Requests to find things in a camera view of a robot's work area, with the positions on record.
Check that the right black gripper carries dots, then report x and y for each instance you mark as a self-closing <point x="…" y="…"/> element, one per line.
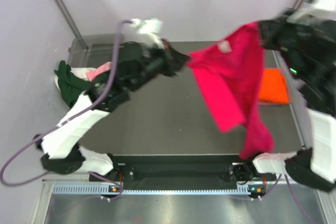
<point x="267" y="28"/>

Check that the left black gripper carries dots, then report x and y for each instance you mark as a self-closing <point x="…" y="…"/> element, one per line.
<point x="174" y="60"/>

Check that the magenta t shirt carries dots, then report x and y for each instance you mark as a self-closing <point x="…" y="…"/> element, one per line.
<point x="229" y="74"/>

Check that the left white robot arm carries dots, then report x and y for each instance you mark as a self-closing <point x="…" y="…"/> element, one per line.
<point x="133" y="66"/>

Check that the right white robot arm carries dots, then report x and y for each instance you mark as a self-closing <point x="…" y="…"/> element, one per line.
<point x="309" y="53"/>

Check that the folded orange t shirt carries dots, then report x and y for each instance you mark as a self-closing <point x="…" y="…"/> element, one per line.
<point x="274" y="86"/>

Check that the light pink t shirt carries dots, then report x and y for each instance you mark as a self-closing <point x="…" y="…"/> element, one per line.
<point x="101" y="69"/>

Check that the grey plastic bin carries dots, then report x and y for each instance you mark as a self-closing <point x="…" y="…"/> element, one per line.
<point x="91" y="51"/>

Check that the white t shirt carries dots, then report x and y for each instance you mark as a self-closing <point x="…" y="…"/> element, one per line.
<point x="80" y="73"/>

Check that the dark green t shirt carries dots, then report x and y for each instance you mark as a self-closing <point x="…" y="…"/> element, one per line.
<point x="69" y="85"/>

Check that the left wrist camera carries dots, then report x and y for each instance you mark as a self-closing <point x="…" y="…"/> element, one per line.
<point x="148" y="31"/>

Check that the left aluminium frame post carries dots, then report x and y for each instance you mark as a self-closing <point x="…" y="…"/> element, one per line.
<point x="69" y="20"/>

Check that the slotted grey cable duct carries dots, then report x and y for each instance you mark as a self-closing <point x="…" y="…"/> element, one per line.
<point x="106" y="189"/>

